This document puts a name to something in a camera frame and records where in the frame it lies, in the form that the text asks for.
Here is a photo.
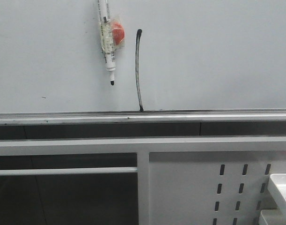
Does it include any white marker with red magnet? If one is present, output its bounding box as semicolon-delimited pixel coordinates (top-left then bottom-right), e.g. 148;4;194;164
97;0;125;86

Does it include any white whiteboard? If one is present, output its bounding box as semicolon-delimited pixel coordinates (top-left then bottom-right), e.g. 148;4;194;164
0;0;286;113

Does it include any white metal whiteboard stand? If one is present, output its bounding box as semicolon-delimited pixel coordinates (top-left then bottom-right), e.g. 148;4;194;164
0;136;286;225

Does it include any white plastic marker tray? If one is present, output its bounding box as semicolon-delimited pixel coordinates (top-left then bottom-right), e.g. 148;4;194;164
258;173;286;225

